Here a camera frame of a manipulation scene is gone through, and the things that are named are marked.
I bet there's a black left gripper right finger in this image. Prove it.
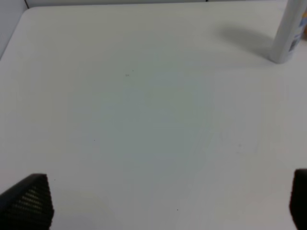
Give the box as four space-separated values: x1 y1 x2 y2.
289 169 307 230

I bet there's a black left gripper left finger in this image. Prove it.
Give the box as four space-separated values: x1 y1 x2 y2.
0 173 54 230

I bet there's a white blue-capped shampoo bottle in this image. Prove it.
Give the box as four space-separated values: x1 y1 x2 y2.
269 0 307 64

